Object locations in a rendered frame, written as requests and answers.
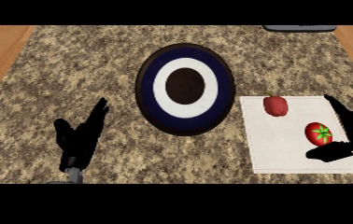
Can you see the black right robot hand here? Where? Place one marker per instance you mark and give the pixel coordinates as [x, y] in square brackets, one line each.
[336, 150]

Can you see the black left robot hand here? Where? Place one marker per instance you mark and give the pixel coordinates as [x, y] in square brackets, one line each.
[79, 137]

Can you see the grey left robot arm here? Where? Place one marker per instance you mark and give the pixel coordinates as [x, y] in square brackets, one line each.
[72, 175]

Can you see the red tomato with green stem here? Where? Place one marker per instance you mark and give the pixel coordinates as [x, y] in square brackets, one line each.
[317, 134]

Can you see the white placemat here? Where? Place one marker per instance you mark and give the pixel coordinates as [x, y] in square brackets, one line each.
[285, 140]

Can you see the dark blue and white plate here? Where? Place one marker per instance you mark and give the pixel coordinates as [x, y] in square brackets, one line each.
[184, 89]

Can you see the red bell pepper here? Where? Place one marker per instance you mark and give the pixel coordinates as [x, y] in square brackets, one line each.
[274, 105]

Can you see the dark grey appliance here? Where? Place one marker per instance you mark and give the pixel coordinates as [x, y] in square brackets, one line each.
[299, 28]

